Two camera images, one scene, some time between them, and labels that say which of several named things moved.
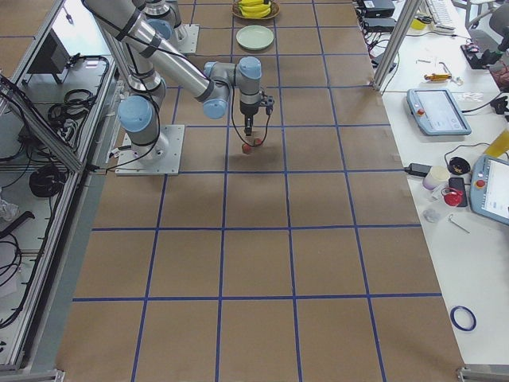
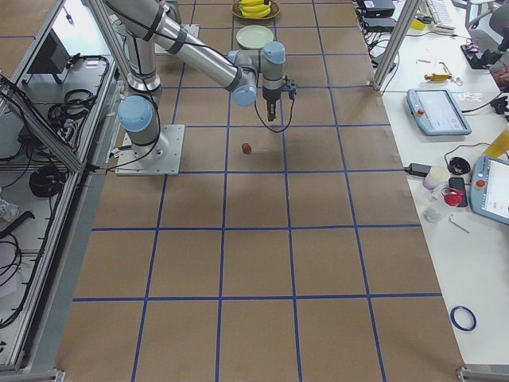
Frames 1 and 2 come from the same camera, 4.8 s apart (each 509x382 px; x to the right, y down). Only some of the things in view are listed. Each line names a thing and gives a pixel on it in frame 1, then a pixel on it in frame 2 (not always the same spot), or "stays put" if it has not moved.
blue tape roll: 456,324 stays put
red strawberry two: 246,149 stays put
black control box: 52,56 stays put
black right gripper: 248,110 -> 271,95
